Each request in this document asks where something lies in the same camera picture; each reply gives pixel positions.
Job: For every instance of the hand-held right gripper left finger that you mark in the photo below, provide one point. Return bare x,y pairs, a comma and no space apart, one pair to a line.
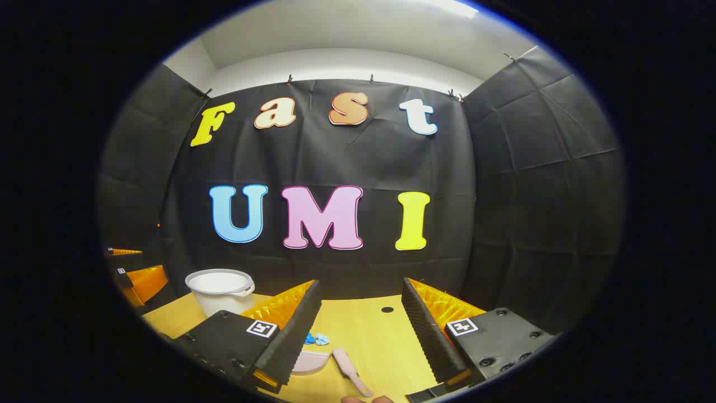
296,336

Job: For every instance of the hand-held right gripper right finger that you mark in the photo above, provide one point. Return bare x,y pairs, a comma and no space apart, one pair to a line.
430,341

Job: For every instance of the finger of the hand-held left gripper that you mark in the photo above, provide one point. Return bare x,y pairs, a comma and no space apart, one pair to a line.
126,252
146,282

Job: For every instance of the dark blue paper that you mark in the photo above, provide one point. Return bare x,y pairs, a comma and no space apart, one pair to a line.
309,338

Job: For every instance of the light blue paper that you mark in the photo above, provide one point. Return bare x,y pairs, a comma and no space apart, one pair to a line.
322,338

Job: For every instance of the lilac dustpan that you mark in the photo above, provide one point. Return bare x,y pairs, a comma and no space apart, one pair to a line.
310,362

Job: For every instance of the small lilac broom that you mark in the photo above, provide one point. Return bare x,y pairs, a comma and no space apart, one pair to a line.
348,364

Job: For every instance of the white ribbed garbage bin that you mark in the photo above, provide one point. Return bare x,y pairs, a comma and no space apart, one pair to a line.
221,299

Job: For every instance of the yellow wooden desktop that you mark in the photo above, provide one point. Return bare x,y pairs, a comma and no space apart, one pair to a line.
363,336

